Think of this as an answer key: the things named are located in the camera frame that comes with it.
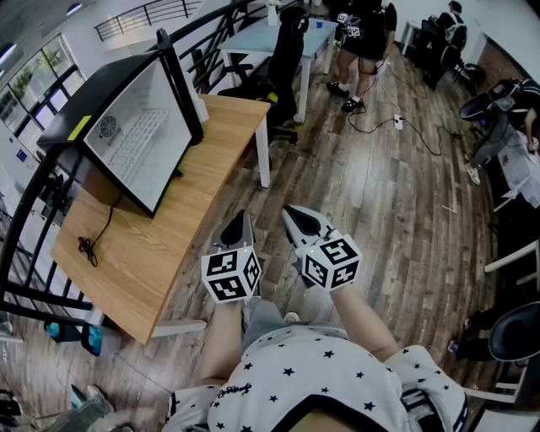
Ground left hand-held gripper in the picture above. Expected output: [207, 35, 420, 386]
[201, 209, 262, 305]

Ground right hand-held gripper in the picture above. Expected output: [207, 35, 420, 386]
[281, 205, 364, 292]

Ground person's right forearm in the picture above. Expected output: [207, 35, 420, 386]
[331, 286, 400, 362]

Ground person's left forearm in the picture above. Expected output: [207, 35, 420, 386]
[197, 297, 246, 387]

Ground black mini fridge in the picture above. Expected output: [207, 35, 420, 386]
[36, 52, 199, 219]

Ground wooden desk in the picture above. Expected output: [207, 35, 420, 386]
[50, 93, 272, 346]

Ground grey shorts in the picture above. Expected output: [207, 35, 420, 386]
[242, 297, 338, 351]

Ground white box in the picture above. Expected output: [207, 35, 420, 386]
[192, 90, 210, 123]

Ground white star-print shirt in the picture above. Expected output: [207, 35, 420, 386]
[162, 322, 469, 432]

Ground black office chair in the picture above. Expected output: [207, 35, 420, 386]
[217, 62, 299, 144]

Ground black jacket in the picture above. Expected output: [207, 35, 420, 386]
[267, 6, 311, 127]

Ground light blue table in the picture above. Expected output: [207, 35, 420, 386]
[217, 19, 338, 123]

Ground black metal railing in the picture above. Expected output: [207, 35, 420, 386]
[0, 0, 275, 338]

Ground white-covered table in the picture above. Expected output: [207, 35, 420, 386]
[497, 134, 540, 208]

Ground teal plastic item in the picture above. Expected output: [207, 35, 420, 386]
[69, 383, 88, 410]

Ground large window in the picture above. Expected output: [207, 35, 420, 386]
[0, 35, 85, 140]

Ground black power cable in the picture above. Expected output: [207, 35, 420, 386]
[77, 204, 123, 267]

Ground black floor cable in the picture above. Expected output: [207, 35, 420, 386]
[348, 100, 473, 157]

